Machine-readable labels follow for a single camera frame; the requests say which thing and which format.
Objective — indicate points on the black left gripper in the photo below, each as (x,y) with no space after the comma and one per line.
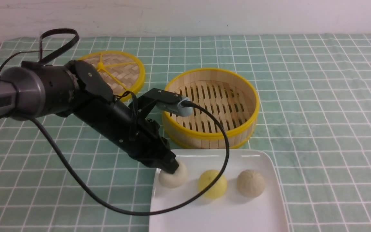
(113,121)

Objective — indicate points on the white steamed bun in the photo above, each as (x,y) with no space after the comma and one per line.
(251,183)
(175,180)

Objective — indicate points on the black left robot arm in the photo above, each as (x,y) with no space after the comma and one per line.
(37,89)

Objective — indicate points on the white square plate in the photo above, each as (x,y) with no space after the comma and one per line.
(229,213)

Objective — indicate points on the yellow bamboo steamer basket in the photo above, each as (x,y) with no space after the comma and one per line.
(232,100)

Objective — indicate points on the yellow bamboo steamer lid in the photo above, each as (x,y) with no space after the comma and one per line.
(120,70)

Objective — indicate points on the green checkered tablecloth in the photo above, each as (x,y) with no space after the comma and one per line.
(314,124)

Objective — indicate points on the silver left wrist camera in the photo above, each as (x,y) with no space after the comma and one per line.
(165,101)

